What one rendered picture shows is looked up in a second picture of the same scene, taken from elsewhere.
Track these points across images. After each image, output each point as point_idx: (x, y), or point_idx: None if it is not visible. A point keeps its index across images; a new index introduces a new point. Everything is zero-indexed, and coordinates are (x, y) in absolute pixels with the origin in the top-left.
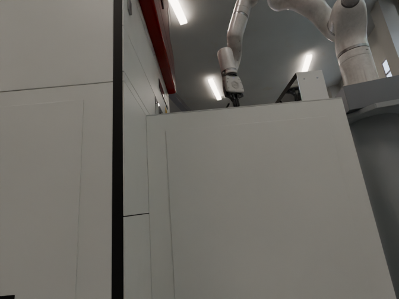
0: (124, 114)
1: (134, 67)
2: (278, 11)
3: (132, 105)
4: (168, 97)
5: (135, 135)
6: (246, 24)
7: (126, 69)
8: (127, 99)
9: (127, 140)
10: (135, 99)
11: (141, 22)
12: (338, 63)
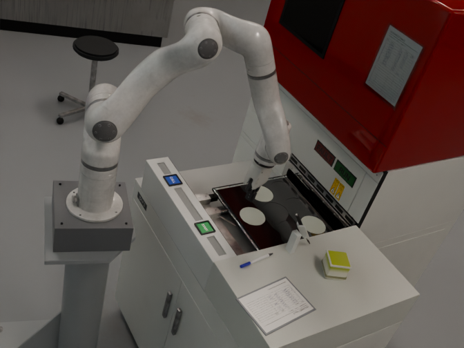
0: (236, 148)
1: (254, 127)
2: (201, 68)
3: (244, 146)
4: (375, 175)
5: (242, 161)
6: (249, 85)
7: (244, 128)
8: (240, 142)
9: (235, 159)
10: (248, 145)
11: (280, 92)
12: (117, 167)
